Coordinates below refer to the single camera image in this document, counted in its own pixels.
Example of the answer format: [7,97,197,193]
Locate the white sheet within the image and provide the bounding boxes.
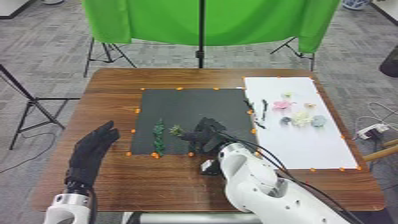
[241,76,362,171]

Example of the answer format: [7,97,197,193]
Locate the black cable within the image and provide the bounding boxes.
[218,132,366,224]

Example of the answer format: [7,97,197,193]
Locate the black backdrop stand legs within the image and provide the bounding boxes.
[81,37,138,78]
[268,36,316,72]

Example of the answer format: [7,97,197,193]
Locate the dark mat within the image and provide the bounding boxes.
[129,88,259,156]

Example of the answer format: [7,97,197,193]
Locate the pale grey bar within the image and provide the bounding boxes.
[120,212,263,224]

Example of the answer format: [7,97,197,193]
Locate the small spiky green sprig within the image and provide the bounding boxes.
[168,124,186,137]

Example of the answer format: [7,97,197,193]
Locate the black tripod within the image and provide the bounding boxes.
[0,63,81,151]

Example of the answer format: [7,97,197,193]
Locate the long green sprig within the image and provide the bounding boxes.
[151,118,168,158]

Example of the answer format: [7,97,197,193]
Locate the wooden stick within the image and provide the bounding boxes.
[360,138,398,163]

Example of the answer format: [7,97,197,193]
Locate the black upright pole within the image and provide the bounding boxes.
[195,0,207,69]

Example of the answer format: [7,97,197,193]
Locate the white cable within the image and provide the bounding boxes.
[353,101,398,135]

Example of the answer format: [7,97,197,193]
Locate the white power strip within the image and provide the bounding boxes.
[355,123,392,141]

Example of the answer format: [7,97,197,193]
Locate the pink flower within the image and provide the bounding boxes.
[271,99,296,113]

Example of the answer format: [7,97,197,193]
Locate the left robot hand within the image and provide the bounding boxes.
[64,120,122,188]

